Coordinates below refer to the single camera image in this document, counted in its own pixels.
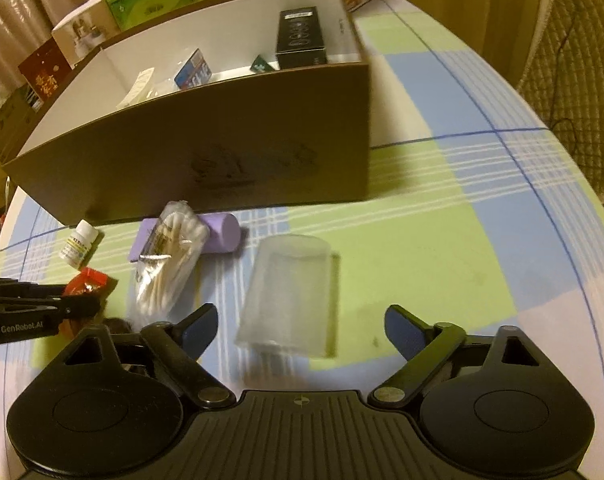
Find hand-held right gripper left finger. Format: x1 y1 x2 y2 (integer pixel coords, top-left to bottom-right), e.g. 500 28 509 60
58 303 233 409

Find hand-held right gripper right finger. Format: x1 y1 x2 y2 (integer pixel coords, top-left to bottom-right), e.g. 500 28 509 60
368 303 543 406

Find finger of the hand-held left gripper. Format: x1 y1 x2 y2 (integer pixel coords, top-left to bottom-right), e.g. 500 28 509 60
51 293 103 322
0 280 69 302

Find red snack packet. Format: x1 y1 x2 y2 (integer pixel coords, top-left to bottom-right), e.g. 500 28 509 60
58 267 108 336

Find dark hair scrunchie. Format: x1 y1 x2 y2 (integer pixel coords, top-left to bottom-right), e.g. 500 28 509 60
98 315 138 337

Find white pill bottle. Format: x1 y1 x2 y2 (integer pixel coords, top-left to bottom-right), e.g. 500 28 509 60
58 219 100 267

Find cotton swab bag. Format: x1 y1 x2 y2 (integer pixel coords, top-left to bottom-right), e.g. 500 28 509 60
131 200 211 319

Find frosted plastic cup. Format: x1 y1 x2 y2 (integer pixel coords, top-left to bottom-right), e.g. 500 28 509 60
234 233 341 359

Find purple case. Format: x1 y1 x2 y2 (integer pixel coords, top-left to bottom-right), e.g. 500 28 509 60
127 212 243 264

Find brown cardboard storage box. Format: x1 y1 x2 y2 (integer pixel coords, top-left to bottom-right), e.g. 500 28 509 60
1 0 373 227

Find white ribbed plastic holder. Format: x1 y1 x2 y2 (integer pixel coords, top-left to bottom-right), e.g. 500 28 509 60
116 67 155 109

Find clear floss pick box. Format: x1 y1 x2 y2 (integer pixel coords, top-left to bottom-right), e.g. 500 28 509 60
174 48 214 91

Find dark green lip balm box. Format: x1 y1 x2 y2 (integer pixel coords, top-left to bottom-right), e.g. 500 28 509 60
251 53 279 75

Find black product box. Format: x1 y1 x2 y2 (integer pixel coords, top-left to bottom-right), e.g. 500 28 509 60
274 5 329 70

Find checked cloth desktop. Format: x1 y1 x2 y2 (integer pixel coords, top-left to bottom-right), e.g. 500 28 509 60
0 0 604 462

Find brown cardboard boxes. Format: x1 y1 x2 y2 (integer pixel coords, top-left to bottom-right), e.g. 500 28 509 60
0 87 38 207

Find red gift box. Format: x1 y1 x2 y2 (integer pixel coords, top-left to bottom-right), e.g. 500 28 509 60
17 38 75 111

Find white humidifier box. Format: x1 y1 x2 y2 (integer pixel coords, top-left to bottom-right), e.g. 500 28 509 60
50 0 120 69

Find beige curtain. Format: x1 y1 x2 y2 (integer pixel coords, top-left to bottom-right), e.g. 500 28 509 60
0 0 103 97

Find quilted cushion chair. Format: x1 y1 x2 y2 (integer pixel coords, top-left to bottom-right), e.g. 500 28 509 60
516 0 604 207

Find black power cable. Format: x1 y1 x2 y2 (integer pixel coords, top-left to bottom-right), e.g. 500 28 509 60
550 0 592 153

